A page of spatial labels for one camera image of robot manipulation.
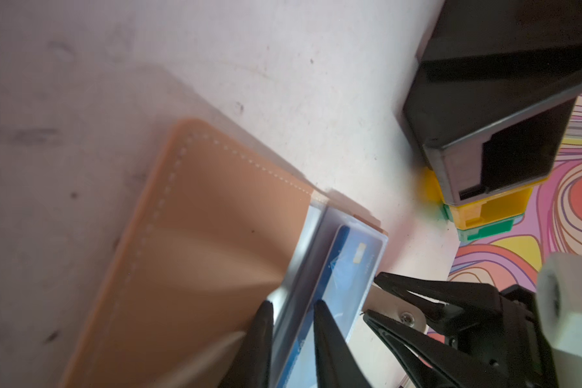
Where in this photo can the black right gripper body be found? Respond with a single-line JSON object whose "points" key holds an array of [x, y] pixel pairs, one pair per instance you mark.
{"points": [[497, 340]]}

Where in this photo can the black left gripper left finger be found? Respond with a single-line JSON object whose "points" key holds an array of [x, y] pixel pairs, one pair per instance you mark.
{"points": [[251, 366]]}

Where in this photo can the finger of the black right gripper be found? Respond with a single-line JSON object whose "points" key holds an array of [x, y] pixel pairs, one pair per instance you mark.
{"points": [[449, 307], [429, 363]]}

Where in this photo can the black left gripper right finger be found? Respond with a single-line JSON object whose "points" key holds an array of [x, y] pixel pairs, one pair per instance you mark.
{"points": [[335, 365]]}

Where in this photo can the blue VIP credit card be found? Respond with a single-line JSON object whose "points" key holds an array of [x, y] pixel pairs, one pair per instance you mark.
{"points": [[350, 262]]}

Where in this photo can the tan leather card holder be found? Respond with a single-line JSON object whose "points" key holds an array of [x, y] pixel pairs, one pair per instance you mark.
{"points": [[219, 230]]}

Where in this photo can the green plastic bin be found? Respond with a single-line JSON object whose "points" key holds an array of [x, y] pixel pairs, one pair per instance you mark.
{"points": [[485, 232]]}

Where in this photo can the yellow plastic bin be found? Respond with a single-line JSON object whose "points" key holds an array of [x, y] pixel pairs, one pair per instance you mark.
{"points": [[518, 197]]}

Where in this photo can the black plastic bin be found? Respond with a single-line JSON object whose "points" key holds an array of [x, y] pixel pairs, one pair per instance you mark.
{"points": [[494, 91]]}

